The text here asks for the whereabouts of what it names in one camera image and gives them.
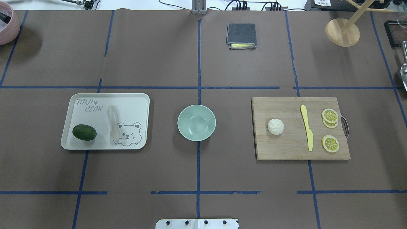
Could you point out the cream bear serving tray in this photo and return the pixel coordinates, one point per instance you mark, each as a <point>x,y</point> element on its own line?
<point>91,109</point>

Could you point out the black tripod stand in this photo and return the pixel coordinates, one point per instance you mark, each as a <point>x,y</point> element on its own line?
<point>87,4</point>

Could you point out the translucent white spoon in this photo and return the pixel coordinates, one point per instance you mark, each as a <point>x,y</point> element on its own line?
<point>114,120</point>

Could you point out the hidden lemon slice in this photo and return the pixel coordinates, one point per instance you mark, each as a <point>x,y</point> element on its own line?
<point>330,125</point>

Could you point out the black wooden glass tray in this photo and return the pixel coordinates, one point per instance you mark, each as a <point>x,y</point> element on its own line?
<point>396,32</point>

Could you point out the mint green bowl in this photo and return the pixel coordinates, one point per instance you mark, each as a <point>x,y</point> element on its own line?
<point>196,122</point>

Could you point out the steel ice scoop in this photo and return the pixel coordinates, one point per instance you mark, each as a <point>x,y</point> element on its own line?
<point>403,70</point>

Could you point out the upper lemon slice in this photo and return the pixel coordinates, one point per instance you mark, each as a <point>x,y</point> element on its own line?
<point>330,116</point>

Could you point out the dark green avocado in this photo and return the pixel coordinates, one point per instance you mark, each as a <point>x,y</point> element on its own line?
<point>84,132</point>

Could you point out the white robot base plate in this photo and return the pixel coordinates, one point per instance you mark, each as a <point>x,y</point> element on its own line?
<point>197,224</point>

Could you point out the grey folded cloth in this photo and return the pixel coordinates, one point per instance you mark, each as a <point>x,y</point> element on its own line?
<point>241,36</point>

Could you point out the pink ice bowl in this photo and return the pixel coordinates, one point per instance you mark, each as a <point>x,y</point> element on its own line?
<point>9,23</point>

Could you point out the yellow plastic knife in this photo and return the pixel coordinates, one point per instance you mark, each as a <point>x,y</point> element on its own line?
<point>310,135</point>

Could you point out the wooden cup tree stand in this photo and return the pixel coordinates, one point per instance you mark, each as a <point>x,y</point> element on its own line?
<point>344,32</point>

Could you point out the lower lemon slice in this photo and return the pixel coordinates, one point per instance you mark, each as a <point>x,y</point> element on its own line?
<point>330,143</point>

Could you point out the aluminium frame post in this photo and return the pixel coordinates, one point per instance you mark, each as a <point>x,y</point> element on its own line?
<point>198,7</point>

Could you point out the bamboo cutting board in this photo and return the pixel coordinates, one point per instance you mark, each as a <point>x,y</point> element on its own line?
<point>292,143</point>

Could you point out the white steamed bun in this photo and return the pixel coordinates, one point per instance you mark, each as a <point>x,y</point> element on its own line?
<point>275,126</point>

